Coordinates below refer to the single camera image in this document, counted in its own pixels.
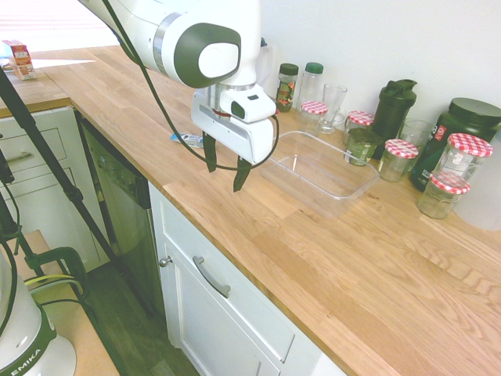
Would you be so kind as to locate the clear plastic rectangular container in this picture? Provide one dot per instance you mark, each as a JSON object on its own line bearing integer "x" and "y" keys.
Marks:
{"x": 325, "y": 172}

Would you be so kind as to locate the blue protein bar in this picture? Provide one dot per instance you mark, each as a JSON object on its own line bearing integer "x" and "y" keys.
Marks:
{"x": 186, "y": 139}

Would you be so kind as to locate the wooden robot mounting board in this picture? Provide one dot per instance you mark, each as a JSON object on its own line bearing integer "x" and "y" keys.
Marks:
{"x": 90, "y": 344}

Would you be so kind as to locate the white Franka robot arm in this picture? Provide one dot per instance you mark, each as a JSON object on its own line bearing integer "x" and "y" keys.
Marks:
{"x": 219, "y": 23}

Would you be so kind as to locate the clear glass tumbler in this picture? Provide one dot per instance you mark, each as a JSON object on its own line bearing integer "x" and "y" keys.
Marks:
{"x": 415, "y": 131}

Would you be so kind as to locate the brushed metal drawer pull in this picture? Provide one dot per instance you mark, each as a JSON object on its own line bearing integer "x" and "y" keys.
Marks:
{"x": 19, "y": 157}

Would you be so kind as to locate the silver cabinet knob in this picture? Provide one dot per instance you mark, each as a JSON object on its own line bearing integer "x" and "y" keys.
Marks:
{"x": 166, "y": 261}

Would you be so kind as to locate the large black protein tub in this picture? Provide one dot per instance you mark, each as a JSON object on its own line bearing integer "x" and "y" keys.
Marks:
{"x": 471, "y": 117}

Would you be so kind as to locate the orange cardboard carton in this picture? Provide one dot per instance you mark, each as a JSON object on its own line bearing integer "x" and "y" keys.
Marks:
{"x": 22, "y": 58}

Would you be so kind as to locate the black camera tripod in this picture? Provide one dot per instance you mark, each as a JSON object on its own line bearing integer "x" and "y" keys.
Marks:
{"x": 39, "y": 138}

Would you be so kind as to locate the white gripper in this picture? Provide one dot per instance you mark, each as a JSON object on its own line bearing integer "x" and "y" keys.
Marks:
{"x": 227, "y": 133}

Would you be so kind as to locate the white cabinet with drawer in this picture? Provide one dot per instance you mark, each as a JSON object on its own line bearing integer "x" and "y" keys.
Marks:
{"x": 219, "y": 333}

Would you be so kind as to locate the clear bottle green lid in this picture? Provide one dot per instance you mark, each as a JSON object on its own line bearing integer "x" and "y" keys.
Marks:
{"x": 311, "y": 84}

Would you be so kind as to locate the glass jar red checkered lid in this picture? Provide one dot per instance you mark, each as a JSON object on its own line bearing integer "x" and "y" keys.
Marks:
{"x": 444, "y": 197}
{"x": 360, "y": 117}
{"x": 400, "y": 150}
{"x": 313, "y": 107}

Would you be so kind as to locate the spice jar dark lid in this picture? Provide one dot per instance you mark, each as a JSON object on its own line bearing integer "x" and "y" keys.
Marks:
{"x": 287, "y": 86}

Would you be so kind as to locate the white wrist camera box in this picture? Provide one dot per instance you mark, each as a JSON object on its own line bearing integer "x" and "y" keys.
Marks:
{"x": 254, "y": 103}

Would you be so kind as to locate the green foil-lidded cup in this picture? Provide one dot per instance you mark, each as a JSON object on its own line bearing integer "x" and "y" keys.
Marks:
{"x": 362, "y": 150}

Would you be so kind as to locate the dark steel dishwasher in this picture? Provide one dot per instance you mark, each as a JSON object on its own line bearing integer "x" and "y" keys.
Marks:
{"x": 125, "y": 203}

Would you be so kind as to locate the black shaker bottle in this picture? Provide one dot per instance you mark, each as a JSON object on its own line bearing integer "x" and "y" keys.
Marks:
{"x": 393, "y": 109}

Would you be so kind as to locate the dark green clamp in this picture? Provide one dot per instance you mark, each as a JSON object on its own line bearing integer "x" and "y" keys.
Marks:
{"x": 58, "y": 252}

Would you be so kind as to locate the tall glass mug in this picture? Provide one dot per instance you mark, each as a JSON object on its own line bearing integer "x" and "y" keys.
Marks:
{"x": 333, "y": 102}

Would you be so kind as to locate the large jar red checkered lid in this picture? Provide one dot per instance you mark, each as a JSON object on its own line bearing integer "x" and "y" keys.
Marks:
{"x": 467, "y": 147}

